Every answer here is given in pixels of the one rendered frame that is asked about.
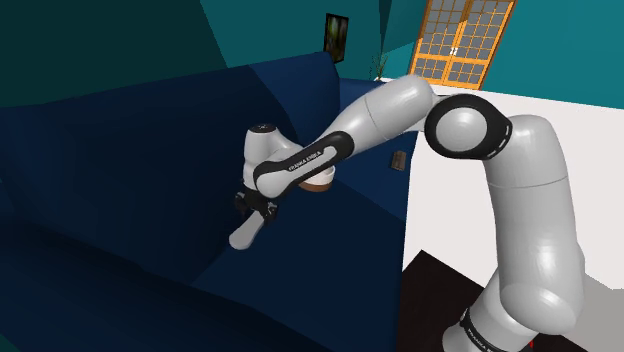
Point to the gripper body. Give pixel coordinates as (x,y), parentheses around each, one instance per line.
(253,201)

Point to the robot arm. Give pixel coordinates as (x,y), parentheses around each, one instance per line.
(531,214)

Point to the light grey oblong object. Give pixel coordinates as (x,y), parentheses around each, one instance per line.
(244,235)

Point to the white bowl with brown base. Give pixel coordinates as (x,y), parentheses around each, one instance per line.
(322,178)

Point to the dark blue sofa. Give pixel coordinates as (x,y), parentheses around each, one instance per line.
(146,170)

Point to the small brown box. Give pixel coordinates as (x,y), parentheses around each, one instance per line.
(398,160)

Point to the thin bare potted plant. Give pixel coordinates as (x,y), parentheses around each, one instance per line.
(378,66)

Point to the orange lattice double door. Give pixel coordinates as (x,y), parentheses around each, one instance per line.
(460,44)

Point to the dark framed wall picture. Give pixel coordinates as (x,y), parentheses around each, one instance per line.
(336,38)

